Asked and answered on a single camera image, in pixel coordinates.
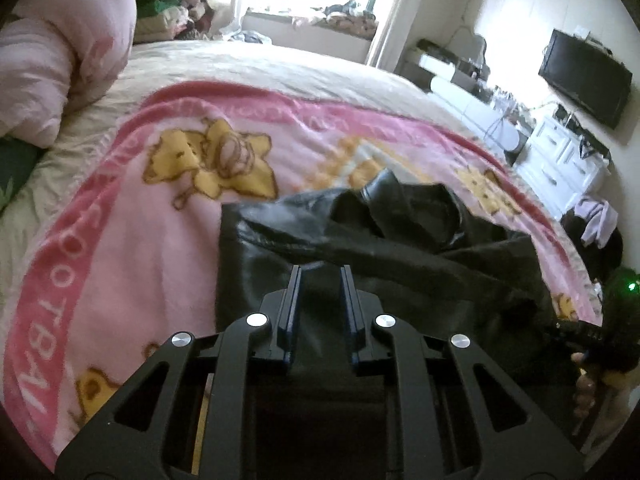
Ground black leather jacket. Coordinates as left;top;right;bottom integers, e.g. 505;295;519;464
216;171;579;478

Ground white rounded desk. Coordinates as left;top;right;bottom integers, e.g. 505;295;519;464
398;47;525;166

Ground pink quilted duvet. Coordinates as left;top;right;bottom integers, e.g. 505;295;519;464
1;0;137;148

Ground white drawer cabinet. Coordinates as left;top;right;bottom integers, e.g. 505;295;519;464
513;117;611;220

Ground person's right hand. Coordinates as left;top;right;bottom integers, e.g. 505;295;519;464
570;352;627;420

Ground pile of folded clothes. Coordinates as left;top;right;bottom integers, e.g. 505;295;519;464
134;0;215;44

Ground white curtain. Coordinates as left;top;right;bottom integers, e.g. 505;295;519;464
366;0;422;73

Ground beige bed sheet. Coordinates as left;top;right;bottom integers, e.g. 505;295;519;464
1;41;490;312

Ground dark green leaf pillow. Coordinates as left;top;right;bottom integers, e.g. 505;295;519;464
0;136;47;211

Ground lilac garment on chair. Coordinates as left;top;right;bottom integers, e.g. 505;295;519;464
573;195;618;249

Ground black wall television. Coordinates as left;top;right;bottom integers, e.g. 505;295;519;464
538;29;632;129

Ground clothes on window sill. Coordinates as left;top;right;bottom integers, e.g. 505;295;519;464
291;0;378;40

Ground pink cartoon fleece blanket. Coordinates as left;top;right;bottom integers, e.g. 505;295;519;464
1;81;601;469

